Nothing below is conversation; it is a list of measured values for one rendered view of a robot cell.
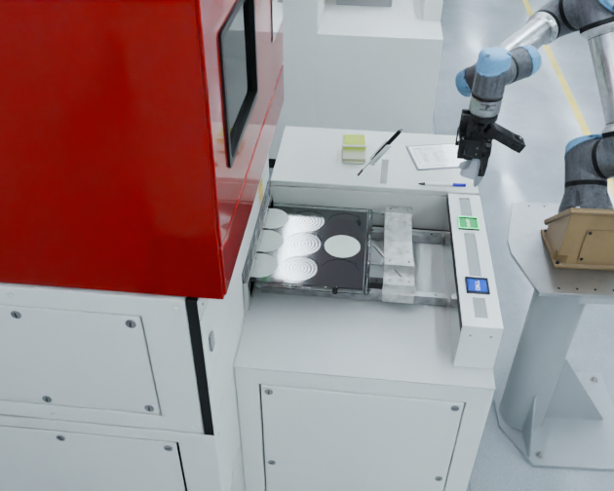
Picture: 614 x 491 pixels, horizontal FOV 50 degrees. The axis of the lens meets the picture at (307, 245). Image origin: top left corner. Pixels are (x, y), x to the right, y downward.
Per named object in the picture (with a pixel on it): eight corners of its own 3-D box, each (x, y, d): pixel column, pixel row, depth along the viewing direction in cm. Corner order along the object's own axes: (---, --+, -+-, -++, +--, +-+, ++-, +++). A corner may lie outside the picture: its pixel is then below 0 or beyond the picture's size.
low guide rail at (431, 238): (275, 233, 203) (275, 225, 201) (276, 229, 204) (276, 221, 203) (441, 245, 199) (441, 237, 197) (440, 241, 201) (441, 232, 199)
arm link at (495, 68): (521, 52, 153) (498, 60, 149) (512, 95, 160) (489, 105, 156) (494, 42, 158) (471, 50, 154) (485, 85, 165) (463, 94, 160)
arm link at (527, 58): (503, 53, 170) (475, 62, 165) (539, 38, 161) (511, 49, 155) (513, 82, 171) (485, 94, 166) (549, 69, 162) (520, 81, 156)
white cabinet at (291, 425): (249, 541, 212) (233, 368, 161) (287, 325, 287) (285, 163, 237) (451, 562, 207) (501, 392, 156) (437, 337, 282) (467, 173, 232)
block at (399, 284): (383, 291, 173) (384, 283, 172) (383, 283, 176) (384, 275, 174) (413, 294, 173) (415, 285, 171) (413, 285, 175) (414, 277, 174)
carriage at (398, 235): (382, 302, 175) (383, 293, 173) (384, 220, 203) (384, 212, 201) (412, 304, 174) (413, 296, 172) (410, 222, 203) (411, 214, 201)
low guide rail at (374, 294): (261, 292, 182) (260, 283, 180) (262, 287, 183) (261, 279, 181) (445, 306, 178) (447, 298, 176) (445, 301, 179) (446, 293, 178)
